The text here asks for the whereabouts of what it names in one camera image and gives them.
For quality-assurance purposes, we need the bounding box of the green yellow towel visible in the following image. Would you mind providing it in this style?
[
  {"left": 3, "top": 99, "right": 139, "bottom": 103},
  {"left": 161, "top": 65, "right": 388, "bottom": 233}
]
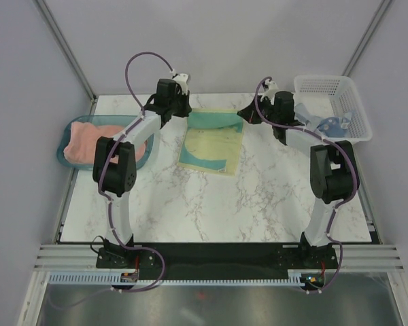
[{"left": 177, "top": 109, "right": 243, "bottom": 177}]

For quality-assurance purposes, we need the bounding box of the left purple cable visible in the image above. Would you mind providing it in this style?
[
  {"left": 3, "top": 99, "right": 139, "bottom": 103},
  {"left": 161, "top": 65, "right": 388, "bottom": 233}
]
[{"left": 50, "top": 52, "right": 176, "bottom": 310}]

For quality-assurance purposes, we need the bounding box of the right aluminium frame post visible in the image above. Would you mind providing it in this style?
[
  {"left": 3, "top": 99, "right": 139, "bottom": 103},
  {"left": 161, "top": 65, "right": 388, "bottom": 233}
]
[{"left": 342, "top": 0, "right": 394, "bottom": 77}]

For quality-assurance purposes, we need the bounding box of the white slotted cable duct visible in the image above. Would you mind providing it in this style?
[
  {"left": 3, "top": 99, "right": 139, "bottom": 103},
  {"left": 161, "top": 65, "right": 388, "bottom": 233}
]
[{"left": 48, "top": 272, "right": 305, "bottom": 287}]

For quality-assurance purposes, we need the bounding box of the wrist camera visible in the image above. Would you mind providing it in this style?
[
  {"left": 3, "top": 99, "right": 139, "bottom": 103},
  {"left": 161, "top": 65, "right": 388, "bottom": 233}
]
[
  {"left": 260, "top": 78, "right": 279, "bottom": 101},
  {"left": 170, "top": 69, "right": 190, "bottom": 95}
]

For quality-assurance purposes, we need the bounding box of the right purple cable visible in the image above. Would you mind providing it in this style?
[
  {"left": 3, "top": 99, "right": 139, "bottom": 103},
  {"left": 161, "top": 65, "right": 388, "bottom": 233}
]
[{"left": 255, "top": 76, "right": 358, "bottom": 295}]

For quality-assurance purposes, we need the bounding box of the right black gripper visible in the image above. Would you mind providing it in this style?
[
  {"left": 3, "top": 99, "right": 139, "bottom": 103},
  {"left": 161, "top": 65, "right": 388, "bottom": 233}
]
[{"left": 239, "top": 95, "right": 279, "bottom": 126}]

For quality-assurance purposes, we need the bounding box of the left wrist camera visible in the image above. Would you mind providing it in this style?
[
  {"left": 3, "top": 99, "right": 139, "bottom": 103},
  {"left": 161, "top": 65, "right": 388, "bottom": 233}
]
[{"left": 170, "top": 69, "right": 190, "bottom": 95}]

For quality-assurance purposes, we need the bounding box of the aluminium frame post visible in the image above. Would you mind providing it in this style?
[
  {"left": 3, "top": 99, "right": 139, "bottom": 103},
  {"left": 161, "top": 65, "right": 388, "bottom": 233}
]
[
  {"left": 33, "top": 0, "right": 97, "bottom": 103},
  {"left": 342, "top": 0, "right": 394, "bottom": 77}
]

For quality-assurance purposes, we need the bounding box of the purple cable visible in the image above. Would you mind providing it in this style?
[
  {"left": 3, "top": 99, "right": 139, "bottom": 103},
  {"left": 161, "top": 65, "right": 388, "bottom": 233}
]
[
  {"left": 255, "top": 76, "right": 358, "bottom": 295},
  {"left": 50, "top": 52, "right": 176, "bottom": 310}
]

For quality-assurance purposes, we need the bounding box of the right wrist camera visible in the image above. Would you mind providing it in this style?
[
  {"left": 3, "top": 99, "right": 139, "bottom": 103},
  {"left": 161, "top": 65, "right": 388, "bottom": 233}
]
[{"left": 260, "top": 78, "right": 279, "bottom": 101}]

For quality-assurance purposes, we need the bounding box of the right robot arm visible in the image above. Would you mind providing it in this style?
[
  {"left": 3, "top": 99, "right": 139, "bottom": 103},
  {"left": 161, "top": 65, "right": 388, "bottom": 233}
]
[{"left": 237, "top": 91, "right": 360, "bottom": 268}]

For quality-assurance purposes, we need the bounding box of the left aluminium frame post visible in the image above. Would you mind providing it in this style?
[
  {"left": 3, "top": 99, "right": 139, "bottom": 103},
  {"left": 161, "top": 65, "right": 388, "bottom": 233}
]
[{"left": 33, "top": 0, "right": 97, "bottom": 103}]

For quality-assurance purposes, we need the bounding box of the blue patterned towel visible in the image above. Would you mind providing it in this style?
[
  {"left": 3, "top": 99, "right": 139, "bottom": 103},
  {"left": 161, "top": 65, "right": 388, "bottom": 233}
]
[{"left": 294, "top": 101, "right": 356, "bottom": 139}]

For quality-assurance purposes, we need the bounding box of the pink towel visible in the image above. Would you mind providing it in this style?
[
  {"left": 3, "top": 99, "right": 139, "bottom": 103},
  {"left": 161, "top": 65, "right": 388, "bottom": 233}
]
[{"left": 63, "top": 121, "right": 150, "bottom": 164}]

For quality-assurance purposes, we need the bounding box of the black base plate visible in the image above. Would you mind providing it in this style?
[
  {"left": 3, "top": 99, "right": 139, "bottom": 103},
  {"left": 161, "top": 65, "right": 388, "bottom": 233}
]
[{"left": 96, "top": 242, "right": 338, "bottom": 280}]

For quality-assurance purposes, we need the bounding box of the teal plastic tray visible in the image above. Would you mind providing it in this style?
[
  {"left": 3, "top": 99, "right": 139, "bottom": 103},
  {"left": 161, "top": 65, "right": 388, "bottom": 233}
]
[{"left": 56, "top": 112, "right": 162, "bottom": 174}]

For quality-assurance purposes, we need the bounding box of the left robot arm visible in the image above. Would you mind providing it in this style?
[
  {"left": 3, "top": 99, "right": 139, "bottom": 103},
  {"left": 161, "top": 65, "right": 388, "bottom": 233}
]
[{"left": 92, "top": 73, "right": 191, "bottom": 268}]

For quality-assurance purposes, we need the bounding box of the aluminium rail bar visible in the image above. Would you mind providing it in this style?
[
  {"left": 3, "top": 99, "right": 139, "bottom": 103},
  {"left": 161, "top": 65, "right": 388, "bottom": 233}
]
[{"left": 35, "top": 244, "right": 404, "bottom": 272}]

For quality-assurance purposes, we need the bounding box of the white perforated plastic basket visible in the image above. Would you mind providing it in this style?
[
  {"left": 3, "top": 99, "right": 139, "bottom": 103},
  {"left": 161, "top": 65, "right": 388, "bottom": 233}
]
[{"left": 294, "top": 75, "right": 373, "bottom": 143}]

